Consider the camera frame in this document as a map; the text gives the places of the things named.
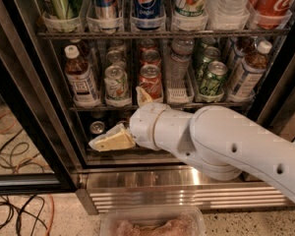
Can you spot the right iced tea bottle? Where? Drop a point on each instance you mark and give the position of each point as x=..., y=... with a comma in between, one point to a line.
x=250, y=71

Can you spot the pepsi can top shelf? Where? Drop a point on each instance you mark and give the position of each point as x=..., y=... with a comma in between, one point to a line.
x=147, y=14

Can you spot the white 7up can front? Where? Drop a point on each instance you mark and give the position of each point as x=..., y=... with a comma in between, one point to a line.
x=116, y=82

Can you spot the clear plastic food container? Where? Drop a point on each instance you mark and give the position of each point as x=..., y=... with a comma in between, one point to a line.
x=154, y=221

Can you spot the red bull can top shelf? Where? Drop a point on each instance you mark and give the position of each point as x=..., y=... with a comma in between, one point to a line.
x=106, y=9

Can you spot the red coca-cola can front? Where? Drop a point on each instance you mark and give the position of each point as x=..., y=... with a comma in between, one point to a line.
x=150, y=80

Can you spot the clear water bottle middle shelf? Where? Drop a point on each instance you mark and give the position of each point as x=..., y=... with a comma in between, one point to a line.
x=179, y=57

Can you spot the green ginger ale can front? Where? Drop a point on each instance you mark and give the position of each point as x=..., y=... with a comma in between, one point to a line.
x=213, y=78

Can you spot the blue pepsi can bottom shelf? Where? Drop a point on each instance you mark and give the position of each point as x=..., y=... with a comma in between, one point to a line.
x=97, y=128

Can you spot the left iced tea bottle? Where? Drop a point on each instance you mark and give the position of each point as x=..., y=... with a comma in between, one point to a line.
x=79, y=74

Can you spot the stainless steel fridge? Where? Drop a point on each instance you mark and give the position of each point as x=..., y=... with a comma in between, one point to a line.
x=34, y=85

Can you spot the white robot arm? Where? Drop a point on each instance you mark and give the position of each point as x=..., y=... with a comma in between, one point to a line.
x=215, y=140

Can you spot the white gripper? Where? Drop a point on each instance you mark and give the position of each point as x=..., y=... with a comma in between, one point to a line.
x=144, y=124

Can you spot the iced tea bottle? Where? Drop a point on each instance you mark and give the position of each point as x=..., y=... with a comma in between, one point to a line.
x=250, y=71
x=79, y=74

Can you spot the coca-cola can top shelf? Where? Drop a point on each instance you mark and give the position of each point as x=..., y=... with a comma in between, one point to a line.
x=269, y=14

